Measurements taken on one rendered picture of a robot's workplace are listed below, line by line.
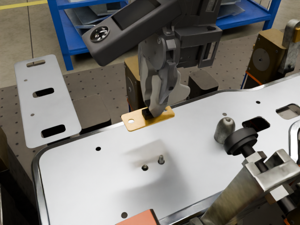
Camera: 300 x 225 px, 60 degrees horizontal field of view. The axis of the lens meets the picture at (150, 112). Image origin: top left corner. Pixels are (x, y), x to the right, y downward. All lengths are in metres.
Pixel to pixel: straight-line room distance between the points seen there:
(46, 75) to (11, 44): 2.36
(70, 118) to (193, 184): 0.26
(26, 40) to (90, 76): 1.94
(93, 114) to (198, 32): 0.31
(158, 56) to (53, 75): 0.37
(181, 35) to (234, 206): 0.19
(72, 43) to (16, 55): 0.61
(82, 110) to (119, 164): 0.18
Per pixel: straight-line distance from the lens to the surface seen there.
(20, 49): 2.88
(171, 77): 0.33
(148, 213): 0.19
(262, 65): 0.74
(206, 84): 0.62
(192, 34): 0.33
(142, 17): 0.30
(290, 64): 0.72
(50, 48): 2.79
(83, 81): 1.11
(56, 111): 0.55
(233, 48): 1.34
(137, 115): 0.43
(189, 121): 0.51
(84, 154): 0.47
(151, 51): 0.35
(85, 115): 0.56
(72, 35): 2.56
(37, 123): 0.54
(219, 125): 0.46
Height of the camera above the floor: 1.37
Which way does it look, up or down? 46 degrees down
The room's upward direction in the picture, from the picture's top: straight up
